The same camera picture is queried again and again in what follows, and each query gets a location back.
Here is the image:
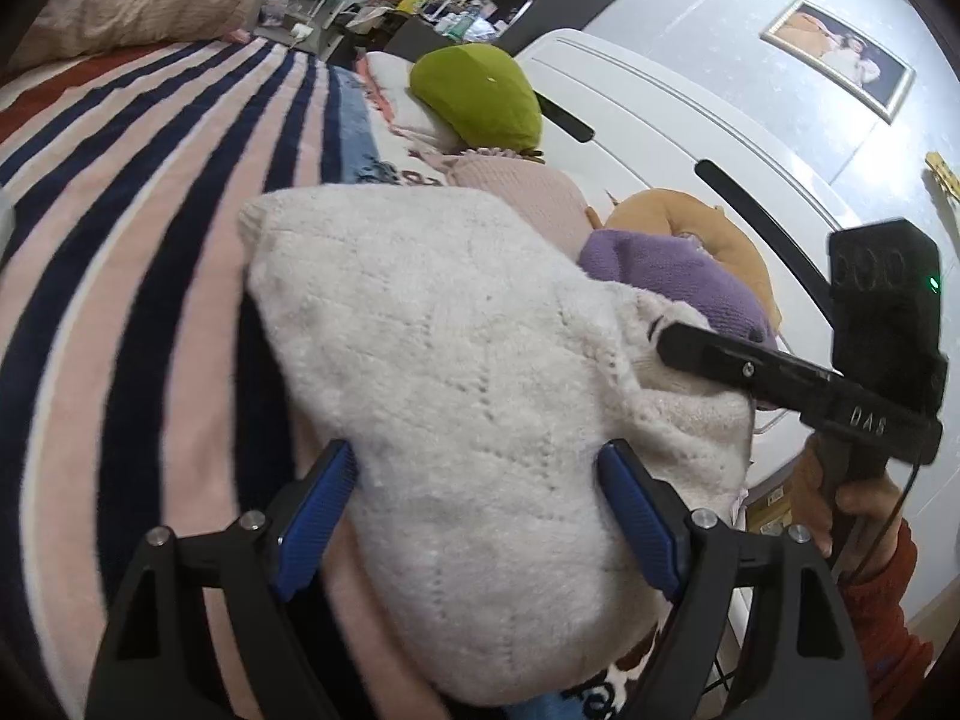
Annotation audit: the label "brown cardboard box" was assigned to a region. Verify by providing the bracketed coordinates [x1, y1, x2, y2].
[745, 481, 797, 539]

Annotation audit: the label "purple knit garment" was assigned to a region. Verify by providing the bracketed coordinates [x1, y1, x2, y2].
[577, 228, 782, 412]

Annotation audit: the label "black cable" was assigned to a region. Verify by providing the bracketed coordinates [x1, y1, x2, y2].
[844, 457, 925, 587]

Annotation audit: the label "person's right hand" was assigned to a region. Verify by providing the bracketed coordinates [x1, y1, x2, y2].
[793, 436, 905, 565]

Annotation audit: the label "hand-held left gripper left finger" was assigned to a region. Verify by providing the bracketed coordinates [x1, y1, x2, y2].
[84, 439, 359, 720]

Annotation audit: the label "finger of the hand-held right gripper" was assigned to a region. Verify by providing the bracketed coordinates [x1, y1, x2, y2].
[655, 320, 845, 415]

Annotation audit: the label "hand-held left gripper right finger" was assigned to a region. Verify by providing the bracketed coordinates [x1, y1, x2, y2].
[596, 439, 875, 720]

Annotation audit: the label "pink knit pillow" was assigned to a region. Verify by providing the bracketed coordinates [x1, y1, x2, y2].
[418, 148, 602, 262]

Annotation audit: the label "striped pink navy blanket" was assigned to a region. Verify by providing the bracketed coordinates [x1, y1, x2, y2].
[0, 36, 646, 720]

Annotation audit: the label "dark desk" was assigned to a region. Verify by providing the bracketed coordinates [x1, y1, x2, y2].
[322, 4, 451, 68]

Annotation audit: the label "yellow wall hook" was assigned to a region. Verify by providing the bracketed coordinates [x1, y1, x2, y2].
[923, 151, 960, 203]

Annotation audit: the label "white bed headboard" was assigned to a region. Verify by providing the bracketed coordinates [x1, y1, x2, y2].
[516, 28, 890, 500]

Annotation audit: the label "pink and grey duvet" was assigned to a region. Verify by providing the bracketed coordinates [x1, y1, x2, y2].
[6, 0, 260, 74]

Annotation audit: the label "framed photo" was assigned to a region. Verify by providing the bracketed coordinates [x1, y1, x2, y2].
[759, 0, 918, 125]

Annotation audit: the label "cream knit cardigan black bows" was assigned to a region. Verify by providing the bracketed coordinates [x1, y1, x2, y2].
[238, 186, 757, 707]

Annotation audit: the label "green plush pillow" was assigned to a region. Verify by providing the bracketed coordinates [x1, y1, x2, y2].
[409, 43, 543, 156]

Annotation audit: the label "white pillow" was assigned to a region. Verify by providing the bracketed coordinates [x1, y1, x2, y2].
[363, 50, 460, 152]

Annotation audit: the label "yellow plush neck pillow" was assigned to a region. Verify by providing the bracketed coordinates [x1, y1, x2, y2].
[602, 189, 782, 335]

